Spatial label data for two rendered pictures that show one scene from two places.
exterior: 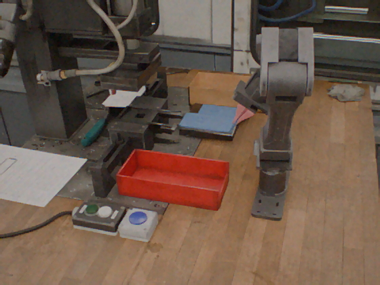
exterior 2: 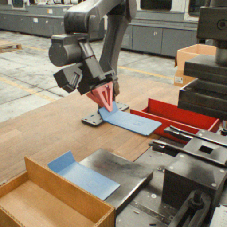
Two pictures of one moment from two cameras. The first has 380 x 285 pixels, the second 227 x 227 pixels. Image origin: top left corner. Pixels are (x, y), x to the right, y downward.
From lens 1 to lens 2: 1.65 m
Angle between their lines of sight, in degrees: 119
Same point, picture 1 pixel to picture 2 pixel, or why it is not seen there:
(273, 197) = not seen: hidden behind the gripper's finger
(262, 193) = not seen: hidden behind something
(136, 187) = (203, 119)
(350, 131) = not seen: outside the picture
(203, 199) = (156, 108)
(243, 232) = (138, 103)
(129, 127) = (217, 137)
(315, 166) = (60, 120)
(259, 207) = (123, 106)
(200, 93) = (97, 205)
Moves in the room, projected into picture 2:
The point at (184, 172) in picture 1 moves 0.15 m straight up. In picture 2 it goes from (161, 132) to (166, 85)
